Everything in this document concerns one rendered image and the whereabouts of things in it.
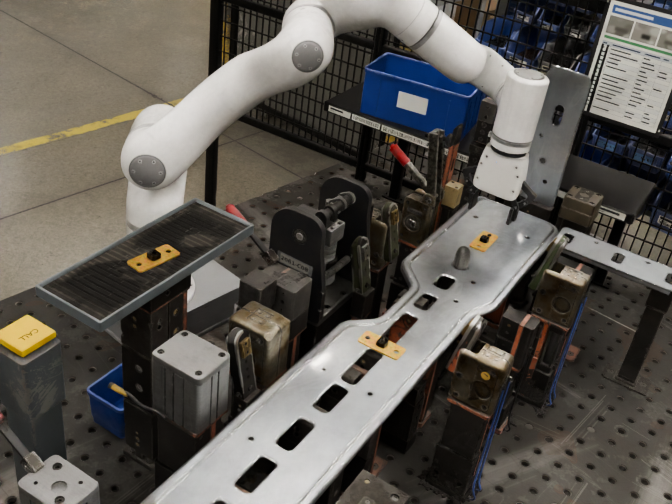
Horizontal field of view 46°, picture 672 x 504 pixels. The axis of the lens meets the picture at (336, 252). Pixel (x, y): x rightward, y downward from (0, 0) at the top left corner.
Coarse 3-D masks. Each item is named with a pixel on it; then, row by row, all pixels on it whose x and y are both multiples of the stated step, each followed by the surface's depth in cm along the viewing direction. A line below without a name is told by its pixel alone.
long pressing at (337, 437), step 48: (432, 240) 177; (528, 240) 182; (432, 288) 162; (480, 288) 164; (336, 336) 146; (432, 336) 149; (288, 384) 134; (336, 384) 136; (384, 384) 137; (240, 432) 124; (336, 432) 126; (192, 480) 115; (288, 480) 117
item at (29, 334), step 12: (12, 324) 115; (24, 324) 115; (36, 324) 115; (0, 336) 112; (12, 336) 112; (24, 336) 113; (36, 336) 113; (48, 336) 114; (12, 348) 111; (24, 348) 111; (36, 348) 112
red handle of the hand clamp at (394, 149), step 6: (396, 144) 181; (390, 150) 182; (396, 150) 181; (396, 156) 181; (402, 156) 181; (402, 162) 181; (408, 162) 181; (408, 168) 181; (414, 168) 181; (414, 174) 181; (420, 174) 182; (420, 180) 181; (426, 186) 181
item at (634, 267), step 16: (576, 240) 185; (592, 240) 186; (576, 256) 180; (592, 256) 180; (608, 256) 180; (640, 256) 182; (624, 272) 176; (640, 272) 176; (656, 272) 177; (656, 288) 173
